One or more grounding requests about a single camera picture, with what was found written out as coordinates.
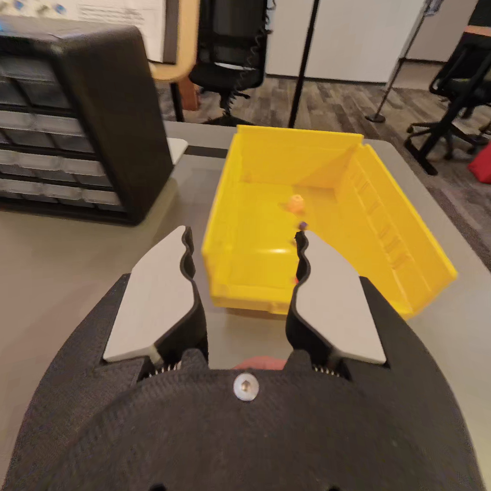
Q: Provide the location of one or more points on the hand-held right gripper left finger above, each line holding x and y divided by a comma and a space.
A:
153, 295

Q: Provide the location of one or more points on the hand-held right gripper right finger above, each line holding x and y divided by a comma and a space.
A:
337, 303

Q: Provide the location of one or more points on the yellow plastic bin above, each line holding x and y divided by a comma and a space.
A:
261, 230

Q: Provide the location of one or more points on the small orange plastic piece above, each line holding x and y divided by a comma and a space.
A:
297, 203

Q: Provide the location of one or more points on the black drawer cabinet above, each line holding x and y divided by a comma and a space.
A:
115, 115

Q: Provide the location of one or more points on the white flat plate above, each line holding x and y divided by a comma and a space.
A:
178, 150

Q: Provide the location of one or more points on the black tape strip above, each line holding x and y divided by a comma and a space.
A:
205, 151

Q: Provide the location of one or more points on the red bag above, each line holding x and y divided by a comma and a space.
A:
482, 163

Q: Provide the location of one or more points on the grey pole stand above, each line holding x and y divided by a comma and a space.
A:
391, 76

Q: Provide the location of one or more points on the black pole stand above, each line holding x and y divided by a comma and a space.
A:
303, 69

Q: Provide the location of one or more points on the black office chair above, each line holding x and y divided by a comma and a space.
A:
230, 46
456, 96

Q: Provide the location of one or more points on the white printed board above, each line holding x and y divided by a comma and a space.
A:
122, 23

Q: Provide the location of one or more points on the tan wooden frame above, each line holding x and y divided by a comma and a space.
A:
180, 69

